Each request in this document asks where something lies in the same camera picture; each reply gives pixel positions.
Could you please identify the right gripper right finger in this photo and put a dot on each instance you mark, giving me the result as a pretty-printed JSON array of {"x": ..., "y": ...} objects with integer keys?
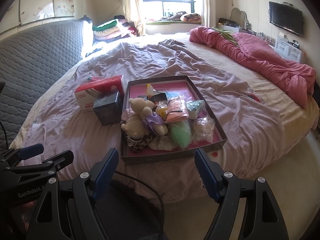
[{"x": 262, "y": 216}]

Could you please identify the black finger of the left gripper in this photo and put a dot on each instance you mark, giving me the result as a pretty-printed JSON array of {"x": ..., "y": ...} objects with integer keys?
[{"x": 57, "y": 162}]

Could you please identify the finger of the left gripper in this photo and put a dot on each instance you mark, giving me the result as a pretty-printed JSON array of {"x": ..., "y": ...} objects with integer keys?
[{"x": 23, "y": 153}]

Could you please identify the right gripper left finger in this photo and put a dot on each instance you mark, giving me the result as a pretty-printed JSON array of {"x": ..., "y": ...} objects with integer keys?
[{"x": 66, "y": 209}]

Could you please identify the leopard print scrunchie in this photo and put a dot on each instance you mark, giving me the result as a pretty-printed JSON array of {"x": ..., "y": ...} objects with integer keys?
[{"x": 137, "y": 145}]

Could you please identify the cream plush rabbit toy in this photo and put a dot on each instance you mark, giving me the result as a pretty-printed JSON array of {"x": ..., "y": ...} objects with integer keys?
[{"x": 141, "y": 120}]

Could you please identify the white floral scrunchie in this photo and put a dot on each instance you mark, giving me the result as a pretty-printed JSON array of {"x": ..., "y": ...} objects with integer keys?
[{"x": 163, "y": 143}]

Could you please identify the clear bag beige item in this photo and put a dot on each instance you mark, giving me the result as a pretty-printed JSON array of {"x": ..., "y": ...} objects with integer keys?
[{"x": 203, "y": 129}]

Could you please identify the clear bag green plush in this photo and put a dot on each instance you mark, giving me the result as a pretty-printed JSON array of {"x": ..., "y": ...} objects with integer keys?
[{"x": 180, "y": 133}]

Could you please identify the orange plush item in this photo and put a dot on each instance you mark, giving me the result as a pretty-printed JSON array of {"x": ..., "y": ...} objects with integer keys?
[{"x": 177, "y": 110}]

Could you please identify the green white tissue pack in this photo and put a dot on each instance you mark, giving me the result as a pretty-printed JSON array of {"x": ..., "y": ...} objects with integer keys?
[{"x": 194, "y": 108}]

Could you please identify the red white tissue box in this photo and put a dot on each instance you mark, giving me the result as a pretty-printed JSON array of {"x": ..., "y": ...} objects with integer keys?
[{"x": 87, "y": 93}]

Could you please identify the dark blue small box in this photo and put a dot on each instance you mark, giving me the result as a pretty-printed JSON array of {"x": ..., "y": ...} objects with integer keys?
[{"x": 108, "y": 108}]

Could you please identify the strawberry embroidered patch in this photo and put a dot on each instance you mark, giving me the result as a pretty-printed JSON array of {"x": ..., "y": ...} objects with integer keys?
[{"x": 92, "y": 79}]

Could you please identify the grey quilted headboard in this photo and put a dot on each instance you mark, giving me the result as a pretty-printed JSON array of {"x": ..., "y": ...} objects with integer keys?
[{"x": 32, "y": 61}]

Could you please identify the pink quilt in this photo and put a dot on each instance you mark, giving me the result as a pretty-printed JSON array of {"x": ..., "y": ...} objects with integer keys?
[{"x": 293, "y": 78}]

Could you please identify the stack of folded blankets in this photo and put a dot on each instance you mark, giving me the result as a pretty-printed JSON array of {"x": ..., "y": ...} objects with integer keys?
[{"x": 115, "y": 29}]

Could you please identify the cream curtain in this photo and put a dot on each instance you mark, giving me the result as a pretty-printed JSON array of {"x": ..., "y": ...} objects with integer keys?
[{"x": 134, "y": 11}]

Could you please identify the white drawer cabinet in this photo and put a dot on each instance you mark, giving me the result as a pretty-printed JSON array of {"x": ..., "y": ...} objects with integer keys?
[{"x": 288, "y": 51}]

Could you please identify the clothes on window sill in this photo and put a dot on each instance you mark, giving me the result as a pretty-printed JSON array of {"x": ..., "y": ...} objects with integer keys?
[{"x": 183, "y": 17}]

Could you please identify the black wall television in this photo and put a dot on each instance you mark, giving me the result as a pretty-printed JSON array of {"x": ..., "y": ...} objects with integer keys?
[{"x": 286, "y": 17}]

